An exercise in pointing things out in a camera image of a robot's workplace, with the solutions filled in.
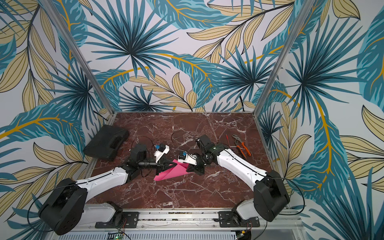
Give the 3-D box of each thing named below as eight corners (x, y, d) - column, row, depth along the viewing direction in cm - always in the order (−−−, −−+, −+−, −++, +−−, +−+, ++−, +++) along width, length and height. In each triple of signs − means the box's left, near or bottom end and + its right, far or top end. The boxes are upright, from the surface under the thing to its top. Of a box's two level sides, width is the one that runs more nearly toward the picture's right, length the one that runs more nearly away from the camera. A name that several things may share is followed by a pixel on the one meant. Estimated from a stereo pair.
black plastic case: (84, 156, 97) (78, 151, 92) (105, 129, 111) (101, 124, 106) (112, 163, 94) (108, 158, 89) (130, 135, 108) (127, 129, 103)
